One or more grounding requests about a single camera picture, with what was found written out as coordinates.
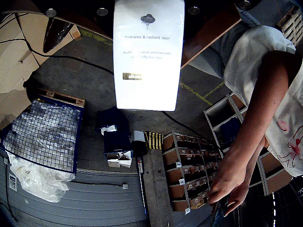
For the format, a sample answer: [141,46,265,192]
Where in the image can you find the open brown cardboard box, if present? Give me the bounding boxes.
[42,4,242,70]

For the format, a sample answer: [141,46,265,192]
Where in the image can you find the yellow black hazard marker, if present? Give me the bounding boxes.
[144,131,165,150]

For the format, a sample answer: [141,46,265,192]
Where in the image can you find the blue crate with goods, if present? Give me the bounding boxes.
[0,94,85,175]

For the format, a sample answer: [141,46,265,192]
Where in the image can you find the dark blue plastic bin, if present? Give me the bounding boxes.
[95,105,134,169]

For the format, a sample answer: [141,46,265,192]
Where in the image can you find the blue denim jeans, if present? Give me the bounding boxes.
[187,7,261,79]

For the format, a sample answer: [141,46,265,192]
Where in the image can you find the black floor cable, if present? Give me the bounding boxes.
[0,38,221,148]

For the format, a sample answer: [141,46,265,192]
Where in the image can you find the person's hand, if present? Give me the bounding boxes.
[223,183,251,218]
[207,151,250,206]

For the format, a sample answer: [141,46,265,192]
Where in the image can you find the shelf with cardboard bins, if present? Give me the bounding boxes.
[161,131,226,215]

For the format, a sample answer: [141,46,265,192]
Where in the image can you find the thin cable with white plug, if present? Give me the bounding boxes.
[70,180,129,190]

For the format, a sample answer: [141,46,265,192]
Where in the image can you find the small grey black device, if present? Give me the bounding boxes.
[130,130,149,156]

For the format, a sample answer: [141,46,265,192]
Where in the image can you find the flat torn cardboard sheet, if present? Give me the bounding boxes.
[0,11,83,130]

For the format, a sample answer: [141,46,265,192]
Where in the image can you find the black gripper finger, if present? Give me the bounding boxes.
[33,0,115,27]
[184,0,256,39]

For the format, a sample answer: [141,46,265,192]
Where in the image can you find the white printed sticker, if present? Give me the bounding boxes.
[9,174,19,192]

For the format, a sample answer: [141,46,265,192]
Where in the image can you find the person in white shirt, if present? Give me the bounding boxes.
[223,25,303,177]

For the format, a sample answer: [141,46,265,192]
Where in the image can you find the grey metal shelf rack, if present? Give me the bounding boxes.
[203,93,295,197]

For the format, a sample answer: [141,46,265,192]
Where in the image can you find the long white serum box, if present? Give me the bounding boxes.
[113,0,185,112]

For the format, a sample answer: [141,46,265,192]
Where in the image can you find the clear plastic bag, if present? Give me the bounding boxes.
[7,151,77,203]

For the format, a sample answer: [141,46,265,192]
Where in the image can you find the wooden pallet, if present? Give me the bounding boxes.
[275,4,303,47]
[35,88,86,109]

